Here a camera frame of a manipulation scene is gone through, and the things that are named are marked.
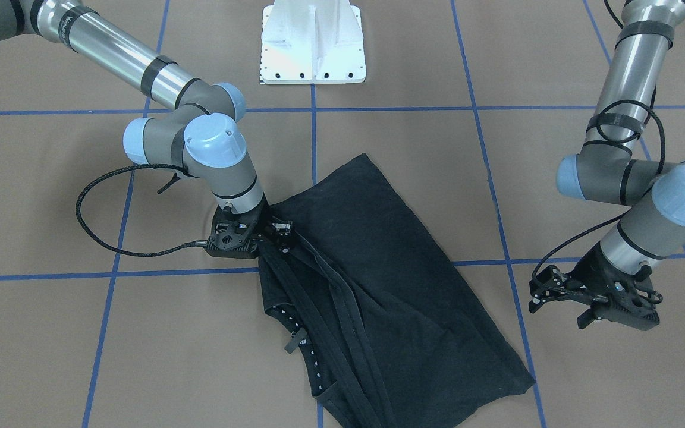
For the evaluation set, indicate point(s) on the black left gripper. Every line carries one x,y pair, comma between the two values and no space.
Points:
591,267

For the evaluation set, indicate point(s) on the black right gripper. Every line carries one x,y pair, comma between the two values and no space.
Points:
261,214

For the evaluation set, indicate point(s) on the black printed t-shirt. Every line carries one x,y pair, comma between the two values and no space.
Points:
390,332

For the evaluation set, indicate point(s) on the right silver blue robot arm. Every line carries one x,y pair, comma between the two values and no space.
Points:
198,138

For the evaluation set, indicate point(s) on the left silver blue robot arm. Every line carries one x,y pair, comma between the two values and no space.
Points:
623,162

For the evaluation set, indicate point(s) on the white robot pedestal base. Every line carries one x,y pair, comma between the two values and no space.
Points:
312,42

